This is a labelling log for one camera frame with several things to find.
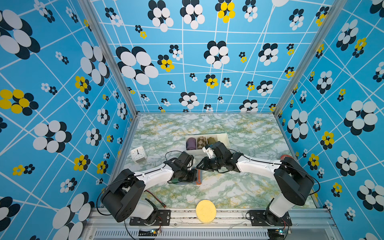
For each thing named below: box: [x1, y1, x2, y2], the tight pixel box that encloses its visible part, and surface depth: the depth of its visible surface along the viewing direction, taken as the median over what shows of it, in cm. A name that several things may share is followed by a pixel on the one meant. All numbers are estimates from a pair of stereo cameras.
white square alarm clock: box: [130, 146, 148, 163], surface depth 96 cm
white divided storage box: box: [185, 133, 231, 157], surface depth 99 cm
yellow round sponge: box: [195, 199, 217, 224], surface depth 75 cm
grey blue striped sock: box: [195, 168, 203, 185], surface depth 86 cm
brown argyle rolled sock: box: [197, 136, 207, 150], surface depth 98 cm
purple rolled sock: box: [186, 137, 197, 151], surface depth 98 cm
